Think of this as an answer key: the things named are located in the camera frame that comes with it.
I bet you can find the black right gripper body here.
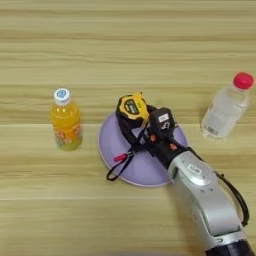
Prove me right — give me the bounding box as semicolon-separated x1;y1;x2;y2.
141;124;189;170

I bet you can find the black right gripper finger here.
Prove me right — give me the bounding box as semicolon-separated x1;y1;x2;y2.
115;111;145;149
145;104;159;117

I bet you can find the yellow black tape measure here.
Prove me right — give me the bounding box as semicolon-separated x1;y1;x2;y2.
106;92;151;182

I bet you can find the orange juice bottle white cap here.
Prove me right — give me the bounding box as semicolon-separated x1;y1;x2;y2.
49;87;83;152

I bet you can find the black box with white label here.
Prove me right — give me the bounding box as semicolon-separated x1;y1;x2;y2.
148;106;177;133

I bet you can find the purple round plate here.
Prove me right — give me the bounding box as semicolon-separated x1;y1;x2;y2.
97;111;190;188

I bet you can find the clear water bottle red cap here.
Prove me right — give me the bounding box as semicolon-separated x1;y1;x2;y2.
200;72;255;141

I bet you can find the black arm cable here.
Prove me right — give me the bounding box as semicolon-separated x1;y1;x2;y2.
186;146;251;228

